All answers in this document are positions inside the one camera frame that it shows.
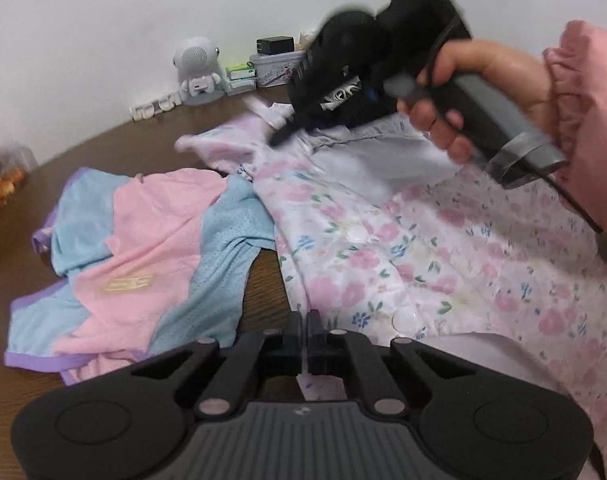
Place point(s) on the stack of small green boxes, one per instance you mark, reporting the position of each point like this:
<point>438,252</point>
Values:
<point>241,77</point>

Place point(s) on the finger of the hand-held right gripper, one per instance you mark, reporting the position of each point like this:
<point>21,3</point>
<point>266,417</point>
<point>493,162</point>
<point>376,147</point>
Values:
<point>286,132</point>

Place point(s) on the person's right hand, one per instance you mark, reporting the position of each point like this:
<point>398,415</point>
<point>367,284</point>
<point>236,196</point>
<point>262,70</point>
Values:
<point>508,75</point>

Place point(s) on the crumpled white plastic bag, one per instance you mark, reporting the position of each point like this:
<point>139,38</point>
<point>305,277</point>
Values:
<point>306,39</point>

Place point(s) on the person's right forearm pink sleeve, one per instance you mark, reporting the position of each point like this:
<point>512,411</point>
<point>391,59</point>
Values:
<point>593,110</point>

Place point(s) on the clear plastic container of oranges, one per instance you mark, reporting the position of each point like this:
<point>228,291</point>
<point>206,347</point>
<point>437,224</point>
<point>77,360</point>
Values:
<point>3,180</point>

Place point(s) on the pink floral garment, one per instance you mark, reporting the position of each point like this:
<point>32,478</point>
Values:
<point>433,260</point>

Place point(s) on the black power adapter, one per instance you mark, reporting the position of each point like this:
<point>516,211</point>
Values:
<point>276,44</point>

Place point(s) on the white robot-shaped speaker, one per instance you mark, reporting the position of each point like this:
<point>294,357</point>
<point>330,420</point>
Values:
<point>198,57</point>

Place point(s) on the small white power strip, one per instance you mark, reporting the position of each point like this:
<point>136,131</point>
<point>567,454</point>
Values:
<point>153,108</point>

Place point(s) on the grey printed tin box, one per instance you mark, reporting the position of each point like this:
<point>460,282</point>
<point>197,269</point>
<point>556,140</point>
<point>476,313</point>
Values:
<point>276,70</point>

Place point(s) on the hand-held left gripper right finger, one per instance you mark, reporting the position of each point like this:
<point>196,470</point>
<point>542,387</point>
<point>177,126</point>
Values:
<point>316,350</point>

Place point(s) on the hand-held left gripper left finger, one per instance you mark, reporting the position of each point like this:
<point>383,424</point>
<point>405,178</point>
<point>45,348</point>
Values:
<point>291,345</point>

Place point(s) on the pink and blue pastel garment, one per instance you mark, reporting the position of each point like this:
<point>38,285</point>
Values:
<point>148,240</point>

